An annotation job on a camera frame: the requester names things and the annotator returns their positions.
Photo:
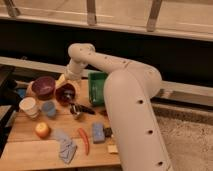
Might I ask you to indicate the red chili pepper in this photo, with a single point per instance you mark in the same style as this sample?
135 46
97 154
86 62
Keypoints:
85 139

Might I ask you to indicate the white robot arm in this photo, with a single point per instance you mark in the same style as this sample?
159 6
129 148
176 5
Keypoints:
127 92

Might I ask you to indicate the purple bowl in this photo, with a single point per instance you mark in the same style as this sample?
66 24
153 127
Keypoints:
44 87

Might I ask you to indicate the green rectangular bin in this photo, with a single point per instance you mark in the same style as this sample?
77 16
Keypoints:
96 82

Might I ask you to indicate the black handled metal tool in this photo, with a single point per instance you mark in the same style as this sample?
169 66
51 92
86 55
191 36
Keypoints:
77 110

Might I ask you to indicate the small tan block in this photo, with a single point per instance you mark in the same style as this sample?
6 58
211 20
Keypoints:
112 149

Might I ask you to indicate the red bowl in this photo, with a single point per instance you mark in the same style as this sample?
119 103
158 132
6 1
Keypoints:
65 94

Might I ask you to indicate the blue plastic cup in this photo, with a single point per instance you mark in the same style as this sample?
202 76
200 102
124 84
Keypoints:
48 108

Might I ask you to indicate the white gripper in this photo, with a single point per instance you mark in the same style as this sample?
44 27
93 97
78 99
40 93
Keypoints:
72 74

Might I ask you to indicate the red yellow apple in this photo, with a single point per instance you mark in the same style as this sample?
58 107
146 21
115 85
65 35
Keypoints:
42 130

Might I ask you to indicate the white paper cup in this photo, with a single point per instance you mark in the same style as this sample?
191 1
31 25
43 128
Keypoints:
29 106

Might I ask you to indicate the grey crumpled cloth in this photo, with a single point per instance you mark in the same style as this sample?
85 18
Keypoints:
67 146

